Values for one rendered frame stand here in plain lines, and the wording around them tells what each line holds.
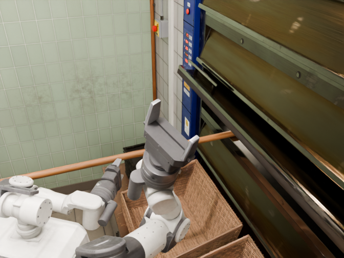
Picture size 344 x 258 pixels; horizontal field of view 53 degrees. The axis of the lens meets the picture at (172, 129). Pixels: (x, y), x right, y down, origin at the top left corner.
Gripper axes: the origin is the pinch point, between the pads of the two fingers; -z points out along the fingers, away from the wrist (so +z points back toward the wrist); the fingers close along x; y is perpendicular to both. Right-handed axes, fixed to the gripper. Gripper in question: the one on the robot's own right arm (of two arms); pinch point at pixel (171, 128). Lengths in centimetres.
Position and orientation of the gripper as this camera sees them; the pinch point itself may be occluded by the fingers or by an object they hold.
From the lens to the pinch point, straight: 66.7
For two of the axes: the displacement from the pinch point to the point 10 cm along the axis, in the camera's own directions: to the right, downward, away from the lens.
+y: 7.2, -4.7, 5.2
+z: -1.8, 5.9, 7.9
